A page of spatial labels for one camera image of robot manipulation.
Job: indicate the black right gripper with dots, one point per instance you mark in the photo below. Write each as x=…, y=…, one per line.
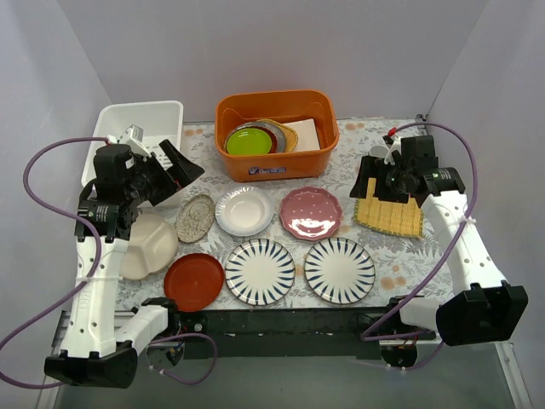
x=384, y=187

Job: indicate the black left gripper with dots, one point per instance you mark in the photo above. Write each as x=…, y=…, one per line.
x=161, y=178

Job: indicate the yellow bamboo mat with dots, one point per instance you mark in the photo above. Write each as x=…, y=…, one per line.
x=396, y=219

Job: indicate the blue striped plate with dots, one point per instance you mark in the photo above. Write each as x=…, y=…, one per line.
x=339, y=271
x=260, y=272

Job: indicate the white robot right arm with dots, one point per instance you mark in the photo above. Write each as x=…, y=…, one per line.
x=484, y=308

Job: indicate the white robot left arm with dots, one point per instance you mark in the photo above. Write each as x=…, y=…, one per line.
x=93, y=352

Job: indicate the white plastic bin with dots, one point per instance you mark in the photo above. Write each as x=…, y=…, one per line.
x=122, y=132

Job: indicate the orange plastic bin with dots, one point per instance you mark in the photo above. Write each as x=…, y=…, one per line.
x=284, y=106

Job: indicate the small patterned mug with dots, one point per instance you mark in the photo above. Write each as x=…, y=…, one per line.
x=381, y=152

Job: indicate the speckled oval dish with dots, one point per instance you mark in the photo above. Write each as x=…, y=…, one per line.
x=195, y=219

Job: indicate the lime green plate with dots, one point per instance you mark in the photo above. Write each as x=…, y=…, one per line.
x=249, y=142

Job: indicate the white square plate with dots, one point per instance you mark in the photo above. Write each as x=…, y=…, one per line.
x=307, y=135

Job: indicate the white round plate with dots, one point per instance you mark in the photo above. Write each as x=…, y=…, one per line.
x=244, y=211

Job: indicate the pink polka dot plate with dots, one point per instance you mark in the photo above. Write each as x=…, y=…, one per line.
x=310, y=213

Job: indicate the cream divided plate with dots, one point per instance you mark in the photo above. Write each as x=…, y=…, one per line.
x=153, y=244

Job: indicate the floral table mat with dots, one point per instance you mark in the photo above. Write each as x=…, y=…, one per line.
x=401, y=264

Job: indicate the yellow woven basket plate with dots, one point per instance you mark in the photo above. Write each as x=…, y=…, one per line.
x=286, y=137

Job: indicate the grey rimmed plate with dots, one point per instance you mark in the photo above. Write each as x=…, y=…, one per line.
x=253, y=124

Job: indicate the red round plate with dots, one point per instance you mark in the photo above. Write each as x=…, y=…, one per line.
x=194, y=281

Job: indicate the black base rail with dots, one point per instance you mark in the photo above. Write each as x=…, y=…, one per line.
x=265, y=333

